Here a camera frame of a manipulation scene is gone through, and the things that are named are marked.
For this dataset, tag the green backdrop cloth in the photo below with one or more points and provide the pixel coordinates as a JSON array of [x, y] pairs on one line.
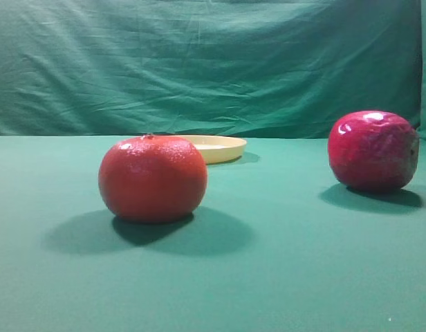
[[263, 69]]

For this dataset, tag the red apple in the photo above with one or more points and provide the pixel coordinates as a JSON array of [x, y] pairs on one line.
[[373, 151]]

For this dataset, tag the orange tangerine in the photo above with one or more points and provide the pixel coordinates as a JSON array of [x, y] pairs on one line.
[[152, 179]]

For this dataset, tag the yellow plate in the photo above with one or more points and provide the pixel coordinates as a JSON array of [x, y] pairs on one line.
[[217, 149]]

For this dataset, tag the green table cloth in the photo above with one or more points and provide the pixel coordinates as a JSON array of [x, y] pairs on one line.
[[277, 245]]

